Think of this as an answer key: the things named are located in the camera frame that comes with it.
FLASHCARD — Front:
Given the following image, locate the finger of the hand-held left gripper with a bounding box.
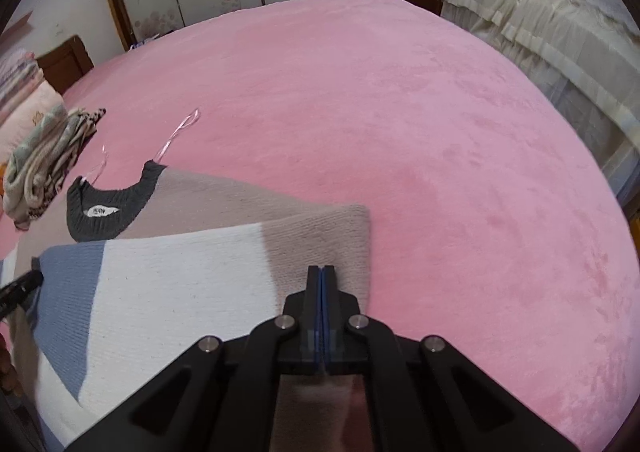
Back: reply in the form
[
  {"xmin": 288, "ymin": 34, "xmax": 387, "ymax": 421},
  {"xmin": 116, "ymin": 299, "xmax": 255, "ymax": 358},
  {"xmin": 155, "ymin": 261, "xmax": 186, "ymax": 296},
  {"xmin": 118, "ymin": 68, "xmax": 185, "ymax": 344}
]
[{"xmin": 0, "ymin": 271, "xmax": 44, "ymax": 322}]

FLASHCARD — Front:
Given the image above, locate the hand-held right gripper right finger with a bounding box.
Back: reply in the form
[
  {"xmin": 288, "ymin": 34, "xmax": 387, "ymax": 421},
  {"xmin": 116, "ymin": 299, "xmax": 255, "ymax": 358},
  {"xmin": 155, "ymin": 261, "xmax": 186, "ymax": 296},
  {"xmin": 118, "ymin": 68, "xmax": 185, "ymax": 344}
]
[{"xmin": 323, "ymin": 265, "xmax": 577, "ymax": 452}]

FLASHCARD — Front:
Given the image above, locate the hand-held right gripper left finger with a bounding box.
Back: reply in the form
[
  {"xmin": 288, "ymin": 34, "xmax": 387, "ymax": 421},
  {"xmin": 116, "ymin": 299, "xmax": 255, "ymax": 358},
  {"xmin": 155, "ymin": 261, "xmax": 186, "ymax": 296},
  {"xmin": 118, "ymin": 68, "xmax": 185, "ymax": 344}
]
[{"xmin": 65, "ymin": 265, "xmax": 324, "ymax": 452}]

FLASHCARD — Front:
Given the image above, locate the colour-block knit sweater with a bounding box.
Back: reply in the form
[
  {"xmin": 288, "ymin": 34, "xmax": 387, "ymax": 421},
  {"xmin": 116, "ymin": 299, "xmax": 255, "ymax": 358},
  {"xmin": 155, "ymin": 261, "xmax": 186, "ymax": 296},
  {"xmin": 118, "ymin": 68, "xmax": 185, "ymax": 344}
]
[{"xmin": 0, "ymin": 160, "xmax": 372, "ymax": 452}]

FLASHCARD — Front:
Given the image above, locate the person's left forearm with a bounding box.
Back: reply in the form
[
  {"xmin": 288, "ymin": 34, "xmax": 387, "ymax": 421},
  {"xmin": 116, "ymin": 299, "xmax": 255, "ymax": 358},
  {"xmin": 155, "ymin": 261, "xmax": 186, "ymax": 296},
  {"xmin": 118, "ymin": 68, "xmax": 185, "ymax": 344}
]
[{"xmin": 0, "ymin": 331, "xmax": 24, "ymax": 397}]

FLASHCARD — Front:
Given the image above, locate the grey-green fleece garment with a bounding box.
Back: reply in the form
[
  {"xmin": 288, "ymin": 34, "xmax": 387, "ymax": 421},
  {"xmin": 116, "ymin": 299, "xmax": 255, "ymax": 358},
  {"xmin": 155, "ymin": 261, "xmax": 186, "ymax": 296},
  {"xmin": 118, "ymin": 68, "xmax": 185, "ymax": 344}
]
[{"xmin": 2, "ymin": 109, "xmax": 83, "ymax": 229}]

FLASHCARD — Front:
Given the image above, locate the peach flower-print pillow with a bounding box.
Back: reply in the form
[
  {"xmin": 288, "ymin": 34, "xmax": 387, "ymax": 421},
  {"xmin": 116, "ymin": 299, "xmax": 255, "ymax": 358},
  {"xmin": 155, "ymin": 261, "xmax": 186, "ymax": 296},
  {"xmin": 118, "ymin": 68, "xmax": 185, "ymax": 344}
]
[{"xmin": 0, "ymin": 81, "xmax": 67, "ymax": 160}]

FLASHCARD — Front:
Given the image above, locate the striped folded garment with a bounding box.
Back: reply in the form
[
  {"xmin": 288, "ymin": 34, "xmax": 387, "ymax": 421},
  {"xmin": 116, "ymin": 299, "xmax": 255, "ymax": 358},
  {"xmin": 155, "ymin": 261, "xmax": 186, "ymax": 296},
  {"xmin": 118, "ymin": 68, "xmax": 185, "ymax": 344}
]
[{"xmin": 27, "ymin": 107, "xmax": 107, "ymax": 224}]

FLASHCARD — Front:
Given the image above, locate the pink fleece bed blanket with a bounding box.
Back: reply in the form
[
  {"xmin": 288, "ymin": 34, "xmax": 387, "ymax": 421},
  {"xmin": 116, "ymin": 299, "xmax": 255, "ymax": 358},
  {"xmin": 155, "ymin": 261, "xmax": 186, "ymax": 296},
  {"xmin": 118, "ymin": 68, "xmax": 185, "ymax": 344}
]
[{"xmin": 0, "ymin": 0, "xmax": 640, "ymax": 452}]

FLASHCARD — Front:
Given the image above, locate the striped folded quilt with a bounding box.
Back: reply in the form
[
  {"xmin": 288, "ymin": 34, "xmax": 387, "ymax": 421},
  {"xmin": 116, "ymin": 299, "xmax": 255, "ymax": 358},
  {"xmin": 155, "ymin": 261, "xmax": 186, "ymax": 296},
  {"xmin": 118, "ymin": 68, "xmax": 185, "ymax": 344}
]
[{"xmin": 0, "ymin": 48, "xmax": 45, "ymax": 119}]

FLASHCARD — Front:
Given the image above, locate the pink ribbon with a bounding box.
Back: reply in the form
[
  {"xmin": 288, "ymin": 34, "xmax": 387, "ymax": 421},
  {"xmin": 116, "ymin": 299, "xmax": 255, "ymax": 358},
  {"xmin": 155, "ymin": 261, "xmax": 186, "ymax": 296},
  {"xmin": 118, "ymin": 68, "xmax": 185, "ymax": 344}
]
[{"xmin": 81, "ymin": 107, "xmax": 201, "ymax": 184}]

